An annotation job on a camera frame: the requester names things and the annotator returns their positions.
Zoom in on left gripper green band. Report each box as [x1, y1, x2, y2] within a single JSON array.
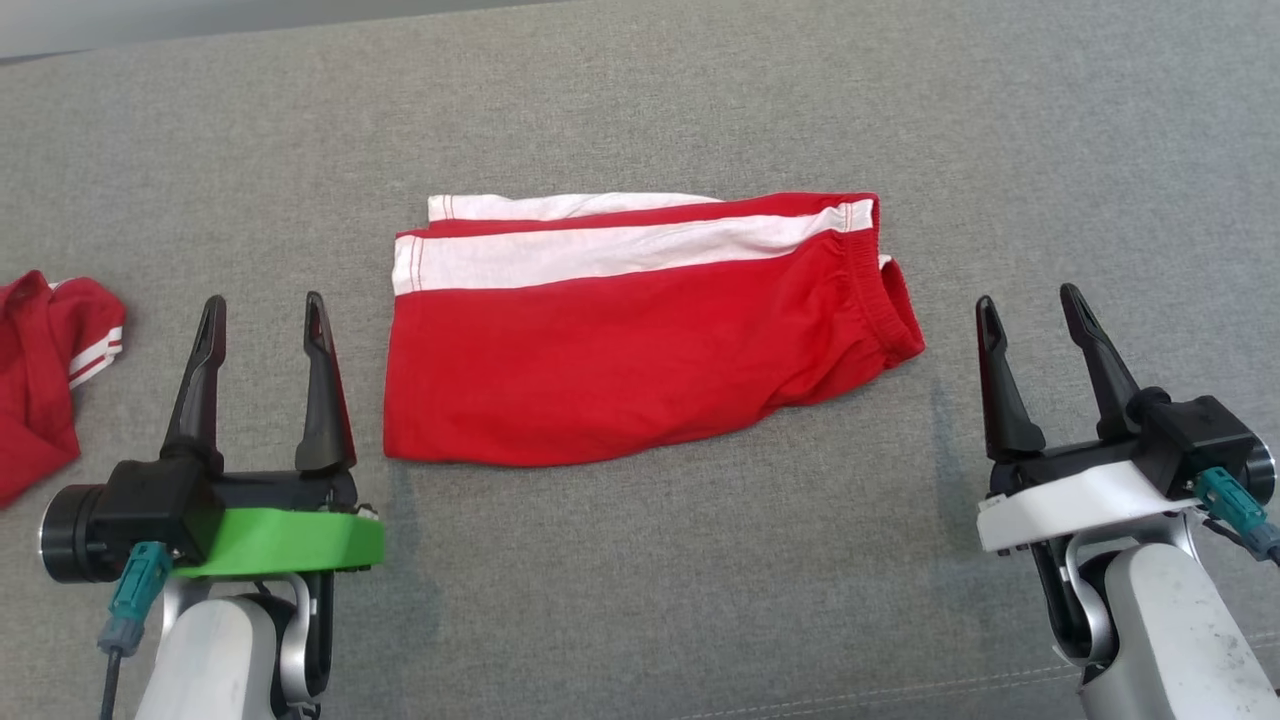
[[160, 292, 386, 577]]

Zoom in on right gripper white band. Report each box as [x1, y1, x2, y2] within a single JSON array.
[[975, 284, 1201, 554]]

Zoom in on red white striped jersey shirt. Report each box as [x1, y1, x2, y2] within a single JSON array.
[[0, 270, 127, 508]]

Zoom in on red Bulls 23 shorts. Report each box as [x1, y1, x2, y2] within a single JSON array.
[[383, 190, 926, 469]]

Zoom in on grey fabric sofa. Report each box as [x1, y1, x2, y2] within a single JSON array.
[[0, 0, 1280, 720]]

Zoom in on left teal plug black cable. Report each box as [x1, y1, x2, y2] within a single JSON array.
[[97, 542, 173, 720]]

